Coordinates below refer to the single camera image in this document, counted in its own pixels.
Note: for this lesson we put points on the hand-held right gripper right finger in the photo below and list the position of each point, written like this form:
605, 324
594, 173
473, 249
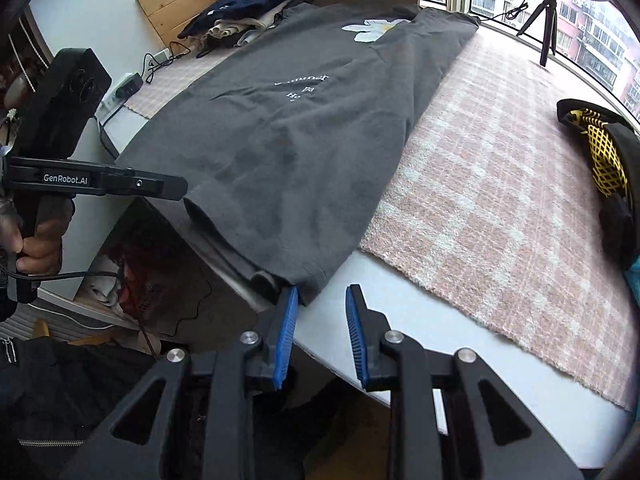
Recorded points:
354, 330

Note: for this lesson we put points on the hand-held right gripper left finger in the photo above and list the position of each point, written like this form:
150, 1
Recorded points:
288, 327

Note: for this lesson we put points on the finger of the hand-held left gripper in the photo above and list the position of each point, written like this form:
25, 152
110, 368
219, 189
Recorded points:
150, 186

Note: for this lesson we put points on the dark grey printed t-shirt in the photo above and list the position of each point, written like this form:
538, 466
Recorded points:
300, 160

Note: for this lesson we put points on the person's left hand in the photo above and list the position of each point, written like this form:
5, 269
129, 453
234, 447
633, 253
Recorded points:
42, 247

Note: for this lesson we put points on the white power strip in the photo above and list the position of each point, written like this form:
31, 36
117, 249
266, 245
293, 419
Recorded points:
122, 91

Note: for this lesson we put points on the pink plaid mat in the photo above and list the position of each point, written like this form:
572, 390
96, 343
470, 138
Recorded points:
500, 210

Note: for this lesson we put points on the navy folded garment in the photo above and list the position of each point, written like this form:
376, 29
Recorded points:
250, 0

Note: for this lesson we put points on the person's black jacket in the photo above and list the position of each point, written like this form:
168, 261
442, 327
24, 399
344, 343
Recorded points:
55, 400

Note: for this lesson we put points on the blue cloth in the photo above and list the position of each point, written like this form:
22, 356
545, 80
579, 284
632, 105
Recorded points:
634, 280

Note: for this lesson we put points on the black and yellow garment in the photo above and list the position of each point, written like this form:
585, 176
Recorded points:
607, 155

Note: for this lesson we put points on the black tripod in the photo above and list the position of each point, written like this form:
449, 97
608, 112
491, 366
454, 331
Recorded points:
547, 20

